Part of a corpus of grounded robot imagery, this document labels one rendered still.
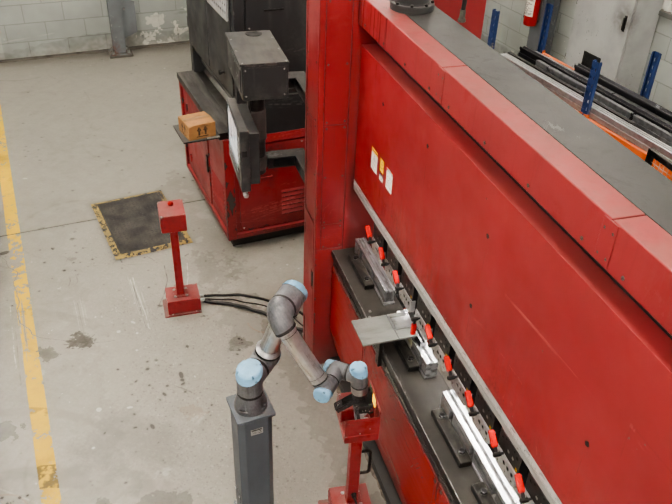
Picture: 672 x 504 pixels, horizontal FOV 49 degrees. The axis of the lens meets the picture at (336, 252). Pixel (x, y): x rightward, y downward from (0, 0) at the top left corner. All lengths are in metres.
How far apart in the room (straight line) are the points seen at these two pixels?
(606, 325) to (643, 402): 0.22
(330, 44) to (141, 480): 2.45
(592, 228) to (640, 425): 0.51
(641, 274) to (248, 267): 4.00
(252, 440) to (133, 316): 1.98
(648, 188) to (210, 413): 3.03
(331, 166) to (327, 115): 0.29
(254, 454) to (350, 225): 1.39
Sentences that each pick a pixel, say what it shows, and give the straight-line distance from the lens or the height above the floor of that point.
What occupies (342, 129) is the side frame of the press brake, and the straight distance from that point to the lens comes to 3.81.
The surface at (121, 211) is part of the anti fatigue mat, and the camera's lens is 6.32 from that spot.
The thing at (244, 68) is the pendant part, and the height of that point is 1.92.
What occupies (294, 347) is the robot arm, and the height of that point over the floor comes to 1.23.
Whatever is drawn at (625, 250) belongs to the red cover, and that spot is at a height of 2.25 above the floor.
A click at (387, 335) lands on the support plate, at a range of 3.42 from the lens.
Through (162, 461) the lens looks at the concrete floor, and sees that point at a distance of 4.26.
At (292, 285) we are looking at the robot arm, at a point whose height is 1.40.
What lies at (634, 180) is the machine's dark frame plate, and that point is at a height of 2.30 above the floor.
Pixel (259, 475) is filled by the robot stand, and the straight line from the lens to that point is 3.66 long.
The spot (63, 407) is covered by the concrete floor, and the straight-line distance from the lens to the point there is 4.67.
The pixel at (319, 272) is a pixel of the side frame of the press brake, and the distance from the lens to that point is 4.24.
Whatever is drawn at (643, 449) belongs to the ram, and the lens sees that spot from 2.06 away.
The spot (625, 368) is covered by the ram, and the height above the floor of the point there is 1.96.
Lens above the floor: 3.24
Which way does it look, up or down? 35 degrees down
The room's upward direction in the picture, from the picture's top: 2 degrees clockwise
